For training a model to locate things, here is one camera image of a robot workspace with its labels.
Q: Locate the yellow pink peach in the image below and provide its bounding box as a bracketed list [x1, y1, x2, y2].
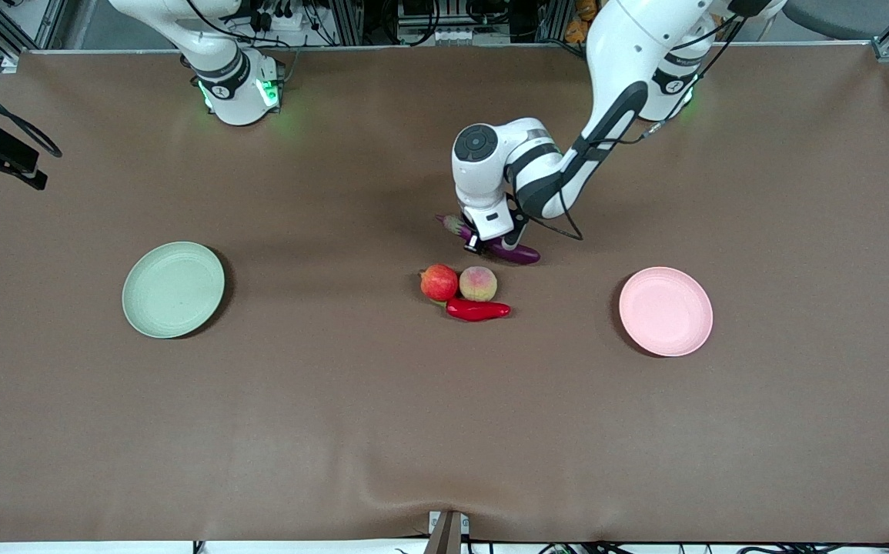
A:
[459, 265, 499, 302]

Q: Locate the purple eggplant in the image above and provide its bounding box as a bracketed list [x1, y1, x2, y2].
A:
[435, 214, 542, 266]

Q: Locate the red apple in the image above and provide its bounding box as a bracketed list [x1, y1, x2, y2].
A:
[419, 264, 460, 302]

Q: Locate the red chili pepper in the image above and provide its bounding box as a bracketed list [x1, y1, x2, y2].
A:
[445, 298, 512, 322]

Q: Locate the brown table cloth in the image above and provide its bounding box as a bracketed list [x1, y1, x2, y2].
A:
[0, 42, 889, 543]

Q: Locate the pink round plate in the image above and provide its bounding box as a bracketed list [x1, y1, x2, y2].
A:
[619, 266, 714, 358]

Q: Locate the dark equipment rack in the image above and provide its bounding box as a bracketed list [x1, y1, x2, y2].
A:
[359, 0, 568, 45]

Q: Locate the pile of orange items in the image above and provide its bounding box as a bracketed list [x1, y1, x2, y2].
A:
[565, 0, 599, 45]

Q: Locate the green round plate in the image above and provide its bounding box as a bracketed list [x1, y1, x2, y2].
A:
[122, 242, 226, 339]

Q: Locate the white power strip with plugs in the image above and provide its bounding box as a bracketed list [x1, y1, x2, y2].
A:
[248, 0, 306, 33]

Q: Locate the grey office chair seat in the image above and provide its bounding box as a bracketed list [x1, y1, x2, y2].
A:
[787, 0, 889, 41]

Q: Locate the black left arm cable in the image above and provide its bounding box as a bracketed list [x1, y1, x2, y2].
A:
[521, 0, 768, 242]

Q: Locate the grey metal bracket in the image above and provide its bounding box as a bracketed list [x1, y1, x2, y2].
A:
[425, 509, 472, 554]

